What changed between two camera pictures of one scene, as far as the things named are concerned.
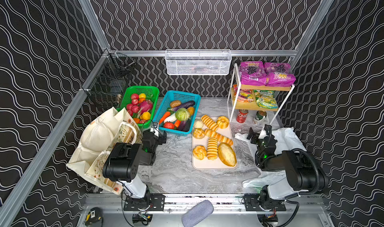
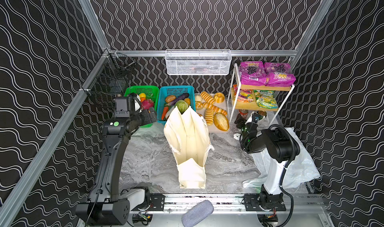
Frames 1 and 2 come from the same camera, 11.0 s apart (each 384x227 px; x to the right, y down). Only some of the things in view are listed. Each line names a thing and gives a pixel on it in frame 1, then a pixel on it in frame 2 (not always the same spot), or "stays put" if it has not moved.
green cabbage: (182, 114) -> (182, 105)
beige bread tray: (205, 164) -> (212, 107)
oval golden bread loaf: (227, 154) -> (221, 121)
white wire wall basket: (198, 62) stays put
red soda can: (241, 115) stays put
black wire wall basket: (109, 82) stays put
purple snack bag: (279, 74) stays put
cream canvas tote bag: (97, 138) -> (188, 134)
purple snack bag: (253, 73) stays put
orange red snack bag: (243, 95) stays put
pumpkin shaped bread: (223, 122) -> (219, 97)
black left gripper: (158, 136) -> (151, 116)
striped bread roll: (212, 148) -> (209, 114)
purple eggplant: (185, 105) -> (182, 97)
